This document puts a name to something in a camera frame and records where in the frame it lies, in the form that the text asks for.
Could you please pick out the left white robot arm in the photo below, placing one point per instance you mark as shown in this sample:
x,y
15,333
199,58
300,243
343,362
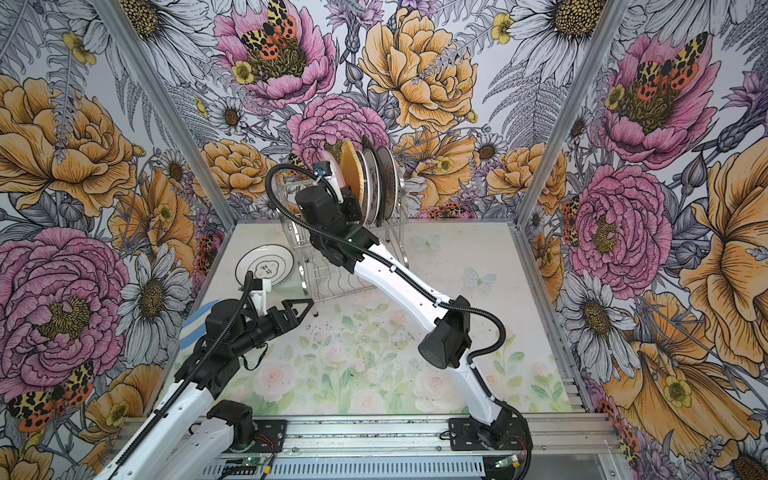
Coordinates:
x,y
180,414

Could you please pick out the white plate black clover outline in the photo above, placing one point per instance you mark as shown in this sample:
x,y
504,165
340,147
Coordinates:
x,y
272,262

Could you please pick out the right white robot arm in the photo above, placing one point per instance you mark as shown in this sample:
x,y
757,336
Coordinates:
x,y
456,333

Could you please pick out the blue white striped plate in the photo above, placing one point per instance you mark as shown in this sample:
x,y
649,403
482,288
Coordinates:
x,y
193,329

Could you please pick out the pink plastic plate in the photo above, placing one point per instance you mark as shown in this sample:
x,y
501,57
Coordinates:
x,y
335,177

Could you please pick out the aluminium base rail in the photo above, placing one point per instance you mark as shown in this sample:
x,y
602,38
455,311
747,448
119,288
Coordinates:
x,y
540,446

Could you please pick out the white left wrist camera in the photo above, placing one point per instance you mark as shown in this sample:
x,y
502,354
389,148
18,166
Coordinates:
x,y
257,295

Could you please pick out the black square floral plate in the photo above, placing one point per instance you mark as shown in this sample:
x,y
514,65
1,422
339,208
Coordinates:
x,y
381,157

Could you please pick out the yellow woven-pattern tray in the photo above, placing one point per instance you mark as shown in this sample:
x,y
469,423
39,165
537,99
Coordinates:
x,y
351,168

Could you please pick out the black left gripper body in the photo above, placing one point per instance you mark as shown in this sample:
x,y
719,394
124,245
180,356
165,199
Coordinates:
x,y
266,328

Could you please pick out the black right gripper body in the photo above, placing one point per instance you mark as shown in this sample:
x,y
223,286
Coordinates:
x,y
351,206

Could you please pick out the white plate orange sunburst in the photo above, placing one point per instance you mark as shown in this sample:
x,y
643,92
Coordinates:
x,y
394,189

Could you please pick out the white plate green red rim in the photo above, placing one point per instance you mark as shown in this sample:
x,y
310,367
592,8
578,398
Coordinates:
x,y
365,198

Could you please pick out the chrome two-tier dish rack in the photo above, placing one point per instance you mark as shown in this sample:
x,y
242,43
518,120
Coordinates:
x,y
319,278

